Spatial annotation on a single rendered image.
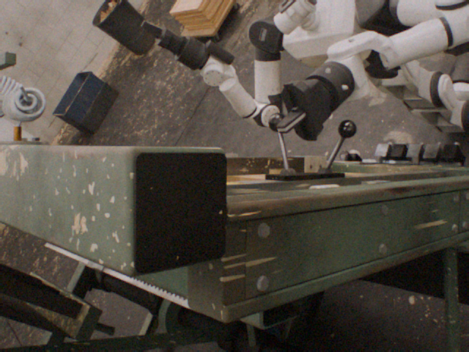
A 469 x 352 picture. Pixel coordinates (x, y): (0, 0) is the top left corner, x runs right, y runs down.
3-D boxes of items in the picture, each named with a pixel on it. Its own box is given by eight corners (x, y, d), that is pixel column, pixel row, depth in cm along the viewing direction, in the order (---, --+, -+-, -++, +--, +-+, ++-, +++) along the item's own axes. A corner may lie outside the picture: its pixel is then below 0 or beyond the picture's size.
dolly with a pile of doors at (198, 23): (246, 1, 460) (220, -29, 435) (221, 43, 450) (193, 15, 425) (210, 7, 507) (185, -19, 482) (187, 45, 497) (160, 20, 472)
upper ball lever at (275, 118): (303, 177, 89) (289, 110, 91) (289, 178, 86) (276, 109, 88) (288, 181, 92) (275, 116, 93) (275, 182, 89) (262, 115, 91)
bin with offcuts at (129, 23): (168, 26, 559) (127, -13, 519) (146, 59, 549) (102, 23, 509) (147, 28, 598) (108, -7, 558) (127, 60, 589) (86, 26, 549)
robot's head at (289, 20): (290, 23, 139) (270, 13, 133) (316, 1, 133) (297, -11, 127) (297, 39, 136) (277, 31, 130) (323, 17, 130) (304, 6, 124)
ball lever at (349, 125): (334, 181, 98) (363, 125, 92) (323, 182, 95) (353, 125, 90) (322, 171, 100) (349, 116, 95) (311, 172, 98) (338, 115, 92)
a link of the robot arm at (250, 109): (217, 93, 158) (246, 129, 170) (232, 100, 150) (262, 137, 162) (237, 71, 160) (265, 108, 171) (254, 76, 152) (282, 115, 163)
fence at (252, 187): (445, 185, 135) (445, 171, 134) (187, 213, 70) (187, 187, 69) (429, 183, 138) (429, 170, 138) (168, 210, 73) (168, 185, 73)
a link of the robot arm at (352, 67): (356, 111, 96) (380, 86, 102) (341, 63, 91) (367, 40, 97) (312, 114, 104) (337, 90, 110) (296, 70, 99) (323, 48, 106)
